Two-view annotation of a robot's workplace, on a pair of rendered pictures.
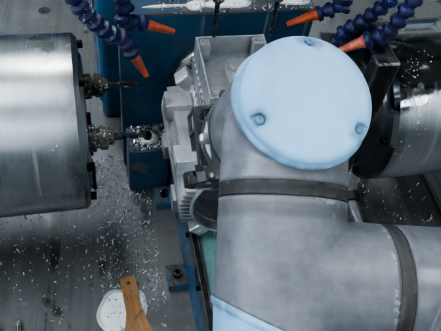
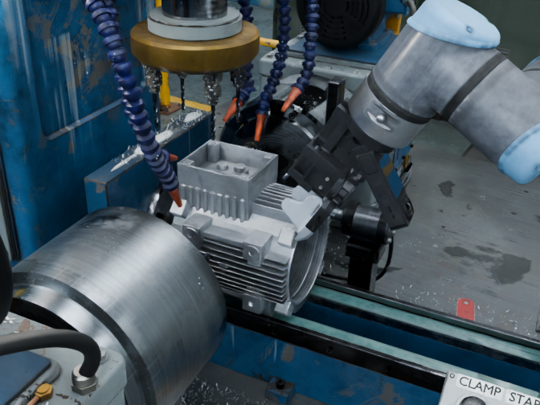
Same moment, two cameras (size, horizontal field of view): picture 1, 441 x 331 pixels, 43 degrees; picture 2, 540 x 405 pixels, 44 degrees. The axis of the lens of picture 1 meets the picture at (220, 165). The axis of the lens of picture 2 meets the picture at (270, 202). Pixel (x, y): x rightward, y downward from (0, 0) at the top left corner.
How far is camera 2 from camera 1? 0.63 m
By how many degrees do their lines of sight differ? 41
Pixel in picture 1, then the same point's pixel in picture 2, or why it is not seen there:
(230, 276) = (518, 116)
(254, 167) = (477, 61)
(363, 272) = not seen: outside the picture
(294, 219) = (514, 69)
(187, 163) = (266, 243)
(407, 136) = not seen: hidden behind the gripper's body
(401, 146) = not seen: hidden behind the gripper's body
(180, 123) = (219, 233)
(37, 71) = (134, 231)
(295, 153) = (492, 36)
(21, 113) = (160, 265)
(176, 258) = (258, 385)
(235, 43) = (199, 155)
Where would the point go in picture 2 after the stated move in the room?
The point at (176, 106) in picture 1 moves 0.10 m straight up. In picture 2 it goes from (204, 225) to (202, 163)
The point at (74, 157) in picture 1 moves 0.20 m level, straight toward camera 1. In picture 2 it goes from (214, 281) to (374, 322)
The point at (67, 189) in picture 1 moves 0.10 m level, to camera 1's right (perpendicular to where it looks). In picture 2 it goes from (218, 321) to (275, 287)
